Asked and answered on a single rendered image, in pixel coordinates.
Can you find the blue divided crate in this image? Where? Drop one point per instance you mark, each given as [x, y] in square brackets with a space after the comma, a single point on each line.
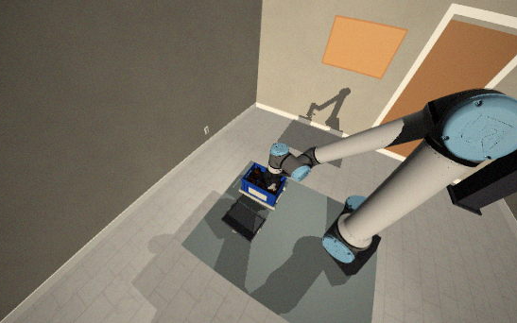
[256, 191]

